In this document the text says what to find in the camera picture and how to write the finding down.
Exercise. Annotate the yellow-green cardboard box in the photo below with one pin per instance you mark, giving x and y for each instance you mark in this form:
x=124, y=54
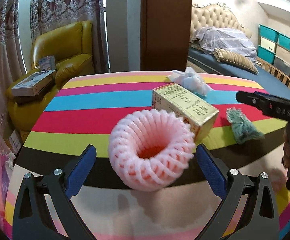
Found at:
x=194, y=110

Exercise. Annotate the green patterned cloth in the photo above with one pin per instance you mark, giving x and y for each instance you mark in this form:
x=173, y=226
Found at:
x=243, y=129

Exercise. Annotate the lace curtain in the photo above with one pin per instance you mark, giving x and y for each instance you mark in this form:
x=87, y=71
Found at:
x=21, y=23

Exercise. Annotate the plastic-wrapped bedding bundle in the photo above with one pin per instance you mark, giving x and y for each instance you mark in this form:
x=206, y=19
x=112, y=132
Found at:
x=210, y=38

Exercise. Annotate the small picture book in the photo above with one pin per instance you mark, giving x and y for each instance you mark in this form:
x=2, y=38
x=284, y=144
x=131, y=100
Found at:
x=47, y=63

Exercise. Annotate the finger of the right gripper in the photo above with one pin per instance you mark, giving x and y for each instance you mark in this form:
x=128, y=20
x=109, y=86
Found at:
x=272, y=97
x=251, y=100

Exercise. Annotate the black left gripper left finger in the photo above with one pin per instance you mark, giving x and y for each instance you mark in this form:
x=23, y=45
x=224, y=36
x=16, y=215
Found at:
x=32, y=218

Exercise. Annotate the flat box on armchair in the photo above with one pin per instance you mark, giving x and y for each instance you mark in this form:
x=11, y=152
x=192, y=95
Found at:
x=31, y=85

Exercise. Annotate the yellow leather armchair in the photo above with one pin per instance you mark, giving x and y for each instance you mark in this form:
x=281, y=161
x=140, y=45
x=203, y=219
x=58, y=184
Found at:
x=71, y=46

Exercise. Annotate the stacked teal storage bins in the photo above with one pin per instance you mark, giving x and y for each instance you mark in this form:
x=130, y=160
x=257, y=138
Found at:
x=274, y=48

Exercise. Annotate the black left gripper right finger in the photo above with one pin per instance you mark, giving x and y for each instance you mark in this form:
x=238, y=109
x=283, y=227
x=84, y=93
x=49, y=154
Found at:
x=259, y=218

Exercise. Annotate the brown wooden door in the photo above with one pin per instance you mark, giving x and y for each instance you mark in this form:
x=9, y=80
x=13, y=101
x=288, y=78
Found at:
x=165, y=34

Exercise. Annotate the blue mattress bed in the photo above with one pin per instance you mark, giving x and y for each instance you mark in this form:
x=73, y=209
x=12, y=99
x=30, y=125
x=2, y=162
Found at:
x=209, y=64

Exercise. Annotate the striped gold pillow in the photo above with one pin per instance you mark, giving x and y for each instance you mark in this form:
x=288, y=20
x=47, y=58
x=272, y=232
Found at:
x=235, y=59

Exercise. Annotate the wooden crib rail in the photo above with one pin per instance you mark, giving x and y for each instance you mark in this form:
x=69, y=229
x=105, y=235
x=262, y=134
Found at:
x=278, y=74

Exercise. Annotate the white plastic bag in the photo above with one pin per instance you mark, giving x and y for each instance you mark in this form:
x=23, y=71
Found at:
x=190, y=80

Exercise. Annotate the beige tufted headboard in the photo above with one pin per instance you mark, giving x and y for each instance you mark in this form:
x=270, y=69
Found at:
x=214, y=15

